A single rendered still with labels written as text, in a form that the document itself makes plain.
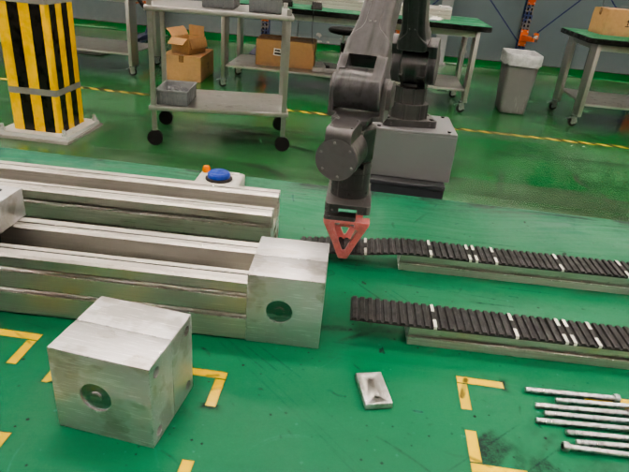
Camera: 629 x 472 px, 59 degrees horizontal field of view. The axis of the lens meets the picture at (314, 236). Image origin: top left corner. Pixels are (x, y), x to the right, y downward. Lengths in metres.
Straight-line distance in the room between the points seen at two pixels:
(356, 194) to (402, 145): 0.45
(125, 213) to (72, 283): 0.19
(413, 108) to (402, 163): 0.12
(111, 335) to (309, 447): 0.22
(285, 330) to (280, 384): 0.07
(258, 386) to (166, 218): 0.33
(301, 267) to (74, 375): 0.27
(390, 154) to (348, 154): 0.54
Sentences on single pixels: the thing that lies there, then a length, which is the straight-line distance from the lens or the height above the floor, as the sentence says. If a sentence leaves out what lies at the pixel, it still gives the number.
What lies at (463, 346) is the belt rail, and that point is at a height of 0.79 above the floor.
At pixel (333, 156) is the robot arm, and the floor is 0.98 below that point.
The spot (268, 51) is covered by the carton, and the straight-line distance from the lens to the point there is 5.65.
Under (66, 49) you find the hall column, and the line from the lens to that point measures 4.08.
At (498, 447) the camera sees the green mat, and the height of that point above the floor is 0.78.
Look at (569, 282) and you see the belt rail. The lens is 0.95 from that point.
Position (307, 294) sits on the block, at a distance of 0.65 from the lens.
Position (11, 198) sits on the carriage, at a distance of 0.81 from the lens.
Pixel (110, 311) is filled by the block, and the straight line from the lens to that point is 0.60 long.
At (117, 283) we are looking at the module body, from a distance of 0.70.
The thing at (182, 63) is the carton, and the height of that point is 0.17.
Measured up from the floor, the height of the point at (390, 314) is 0.81.
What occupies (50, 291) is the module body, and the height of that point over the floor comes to 0.81.
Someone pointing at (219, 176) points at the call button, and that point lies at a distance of 0.99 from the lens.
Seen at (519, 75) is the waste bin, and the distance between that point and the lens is 5.74.
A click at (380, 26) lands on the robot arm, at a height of 1.13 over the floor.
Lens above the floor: 1.21
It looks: 27 degrees down
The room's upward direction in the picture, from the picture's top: 5 degrees clockwise
